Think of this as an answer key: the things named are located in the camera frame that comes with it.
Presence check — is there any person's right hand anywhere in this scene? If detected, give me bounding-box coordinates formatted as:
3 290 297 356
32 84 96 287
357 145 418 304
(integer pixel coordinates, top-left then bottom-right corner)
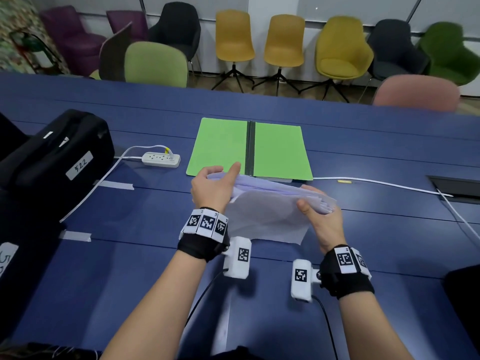
296 185 348 255

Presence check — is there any person's left hand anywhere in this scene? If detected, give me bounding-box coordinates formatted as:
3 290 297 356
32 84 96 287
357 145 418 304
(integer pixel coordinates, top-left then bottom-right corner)
190 162 242 214

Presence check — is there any stack of white paper sheets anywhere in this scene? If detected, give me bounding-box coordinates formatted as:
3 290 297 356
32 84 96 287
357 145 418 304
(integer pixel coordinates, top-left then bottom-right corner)
207 172 337 246

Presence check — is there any person's left forearm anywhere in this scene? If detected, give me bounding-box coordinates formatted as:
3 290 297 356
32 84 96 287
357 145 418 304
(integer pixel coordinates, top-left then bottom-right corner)
100 250 211 360

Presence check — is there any person's right forearm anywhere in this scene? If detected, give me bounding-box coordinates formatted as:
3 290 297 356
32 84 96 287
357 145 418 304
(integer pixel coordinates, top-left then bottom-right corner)
337 291 414 360

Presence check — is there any open green folder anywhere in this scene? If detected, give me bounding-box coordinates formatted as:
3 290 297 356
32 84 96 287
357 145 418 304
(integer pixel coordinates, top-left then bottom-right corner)
186 117 314 181

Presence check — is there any white power strip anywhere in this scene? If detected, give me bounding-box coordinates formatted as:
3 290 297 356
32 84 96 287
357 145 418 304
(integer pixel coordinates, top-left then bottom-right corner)
142 151 181 169

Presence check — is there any grey tape strip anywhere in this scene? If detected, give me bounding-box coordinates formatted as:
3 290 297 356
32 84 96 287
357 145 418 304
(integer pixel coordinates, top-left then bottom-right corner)
94 180 135 191
59 230 92 243

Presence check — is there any light green chair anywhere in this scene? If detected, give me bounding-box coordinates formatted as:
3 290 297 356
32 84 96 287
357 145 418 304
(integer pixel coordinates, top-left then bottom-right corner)
124 41 189 89

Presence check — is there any yellow plastic chair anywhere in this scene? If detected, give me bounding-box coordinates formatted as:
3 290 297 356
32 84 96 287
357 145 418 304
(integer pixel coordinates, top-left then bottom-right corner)
251 13 306 97
211 9 260 94

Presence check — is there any black upholstered chair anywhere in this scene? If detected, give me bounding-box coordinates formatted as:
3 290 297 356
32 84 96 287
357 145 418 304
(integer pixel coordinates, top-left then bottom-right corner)
148 1 203 87

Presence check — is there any pink chair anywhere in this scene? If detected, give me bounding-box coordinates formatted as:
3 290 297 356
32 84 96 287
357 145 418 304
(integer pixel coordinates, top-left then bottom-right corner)
372 73 461 112

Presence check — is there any mustard upholstered chair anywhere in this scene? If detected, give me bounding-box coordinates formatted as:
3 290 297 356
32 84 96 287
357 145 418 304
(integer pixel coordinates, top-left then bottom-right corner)
299 15 375 104

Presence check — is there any dark brown chair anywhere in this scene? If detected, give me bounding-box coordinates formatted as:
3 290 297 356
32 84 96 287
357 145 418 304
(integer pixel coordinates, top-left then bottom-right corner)
89 21 133 82

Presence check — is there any black case with white label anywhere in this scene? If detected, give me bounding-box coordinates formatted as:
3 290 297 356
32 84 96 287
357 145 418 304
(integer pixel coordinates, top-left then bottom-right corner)
0 206 66 342
0 109 116 224

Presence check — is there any purple upholstered chair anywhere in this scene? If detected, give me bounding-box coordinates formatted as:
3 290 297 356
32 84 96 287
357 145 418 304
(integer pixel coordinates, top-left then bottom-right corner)
39 5 108 76
106 10 149 42

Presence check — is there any dark grey upholstered chair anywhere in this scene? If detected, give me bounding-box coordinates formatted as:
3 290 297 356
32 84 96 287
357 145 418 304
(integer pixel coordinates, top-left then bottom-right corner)
357 19 431 105

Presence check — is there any black chair back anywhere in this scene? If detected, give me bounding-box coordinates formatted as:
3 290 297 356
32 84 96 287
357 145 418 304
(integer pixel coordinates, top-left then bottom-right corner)
443 264 480 351

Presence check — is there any dark green upholstered chair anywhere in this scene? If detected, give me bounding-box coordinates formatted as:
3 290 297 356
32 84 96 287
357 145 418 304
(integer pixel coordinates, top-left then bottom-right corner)
415 21 480 87

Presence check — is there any person's dark clothing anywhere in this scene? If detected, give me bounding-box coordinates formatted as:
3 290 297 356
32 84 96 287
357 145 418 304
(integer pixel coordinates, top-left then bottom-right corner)
0 342 265 360

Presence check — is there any black marker wrist strap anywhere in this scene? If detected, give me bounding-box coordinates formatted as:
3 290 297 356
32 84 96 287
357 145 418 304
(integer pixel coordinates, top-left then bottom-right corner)
319 244 375 300
177 207 230 264

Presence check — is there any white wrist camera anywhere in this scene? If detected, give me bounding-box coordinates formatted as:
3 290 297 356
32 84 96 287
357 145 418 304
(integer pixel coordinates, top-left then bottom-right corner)
222 236 253 279
291 259 322 303

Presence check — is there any long white cable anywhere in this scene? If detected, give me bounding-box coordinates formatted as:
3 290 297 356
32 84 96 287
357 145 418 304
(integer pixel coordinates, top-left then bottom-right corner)
313 177 480 240

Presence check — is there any black camera cable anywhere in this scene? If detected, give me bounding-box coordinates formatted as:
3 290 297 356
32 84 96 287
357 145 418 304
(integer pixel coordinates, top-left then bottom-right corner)
185 268 229 327
312 295 340 360

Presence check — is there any white power strip cable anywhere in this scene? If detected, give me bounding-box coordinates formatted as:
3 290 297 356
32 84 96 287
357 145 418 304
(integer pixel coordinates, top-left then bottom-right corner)
59 145 167 224

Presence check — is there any black table cable box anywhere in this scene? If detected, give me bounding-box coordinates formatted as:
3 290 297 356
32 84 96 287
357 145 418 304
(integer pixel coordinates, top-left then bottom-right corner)
427 175 480 205

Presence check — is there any wire frame chair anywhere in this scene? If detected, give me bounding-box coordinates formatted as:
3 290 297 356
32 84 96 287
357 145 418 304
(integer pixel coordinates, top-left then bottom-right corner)
8 31 65 76

